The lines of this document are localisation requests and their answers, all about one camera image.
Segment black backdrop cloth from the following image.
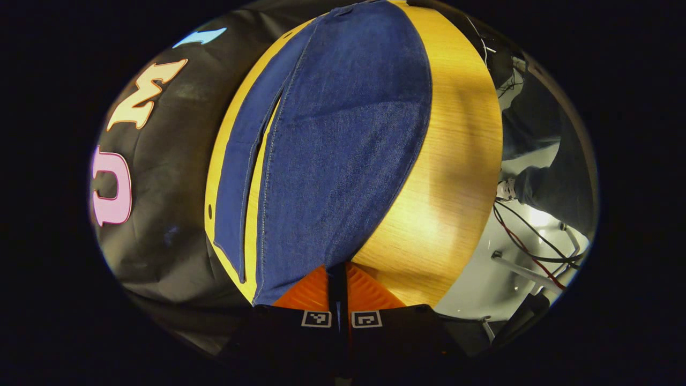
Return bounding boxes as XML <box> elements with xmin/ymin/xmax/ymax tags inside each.
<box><xmin>88</xmin><ymin>0</ymin><xmax>344</xmax><ymax>355</ymax></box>

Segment person's leg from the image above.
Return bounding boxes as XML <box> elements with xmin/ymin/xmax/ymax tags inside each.
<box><xmin>501</xmin><ymin>70</ymin><xmax>596</xmax><ymax>237</ymax></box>

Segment white metal table frame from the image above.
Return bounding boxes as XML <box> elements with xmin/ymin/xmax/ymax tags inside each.
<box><xmin>490</xmin><ymin>249</ymin><xmax>562</xmax><ymax>294</ymax></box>

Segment red cable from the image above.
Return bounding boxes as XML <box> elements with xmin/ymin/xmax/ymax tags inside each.
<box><xmin>494</xmin><ymin>206</ymin><xmax>566</xmax><ymax>291</ymax></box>

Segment white shoe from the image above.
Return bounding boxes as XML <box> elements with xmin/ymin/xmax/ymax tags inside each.
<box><xmin>496</xmin><ymin>177</ymin><xmax>518</xmax><ymax>202</ymax></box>

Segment blue denim jeans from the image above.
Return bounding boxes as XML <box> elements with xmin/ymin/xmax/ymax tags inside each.
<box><xmin>213</xmin><ymin>0</ymin><xmax>434</xmax><ymax>306</ymax></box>

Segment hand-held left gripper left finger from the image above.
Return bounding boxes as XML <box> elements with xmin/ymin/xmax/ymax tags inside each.
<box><xmin>230</xmin><ymin>262</ymin><xmax>341</xmax><ymax>378</ymax></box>

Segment black cable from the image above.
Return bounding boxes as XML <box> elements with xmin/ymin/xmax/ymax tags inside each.
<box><xmin>493</xmin><ymin>198</ymin><xmax>586</xmax><ymax>264</ymax></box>

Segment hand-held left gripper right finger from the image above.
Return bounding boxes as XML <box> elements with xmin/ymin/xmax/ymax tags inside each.
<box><xmin>341</xmin><ymin>262</ymin><xmax>468</xmax><ymax>377</ymax></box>

